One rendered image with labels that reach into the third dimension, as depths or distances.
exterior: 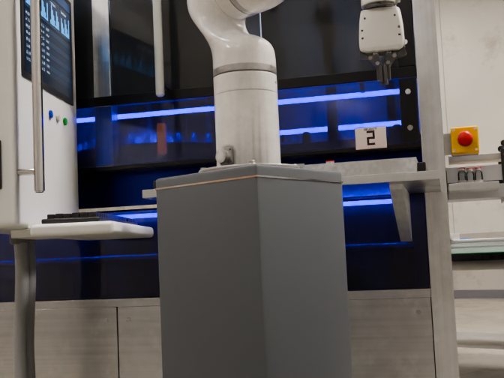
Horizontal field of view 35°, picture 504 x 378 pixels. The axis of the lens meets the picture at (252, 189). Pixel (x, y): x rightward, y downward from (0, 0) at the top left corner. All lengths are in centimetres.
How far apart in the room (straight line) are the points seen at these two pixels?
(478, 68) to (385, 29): 973
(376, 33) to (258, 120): 49
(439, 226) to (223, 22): 93
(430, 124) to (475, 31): 949
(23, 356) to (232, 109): 108
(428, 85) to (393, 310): 62
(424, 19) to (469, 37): 944
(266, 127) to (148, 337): 107
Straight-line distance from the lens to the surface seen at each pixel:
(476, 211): 1136
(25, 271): 223
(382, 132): 221
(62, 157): 226
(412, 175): 179
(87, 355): 243
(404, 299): 218
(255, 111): 143
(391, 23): 183
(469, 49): 1166
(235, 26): 155
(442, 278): 218
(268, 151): 143
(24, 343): 225
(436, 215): 218
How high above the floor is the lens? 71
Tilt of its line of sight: 5 degrees up
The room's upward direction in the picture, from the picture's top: 3 degrees counter-clockwise
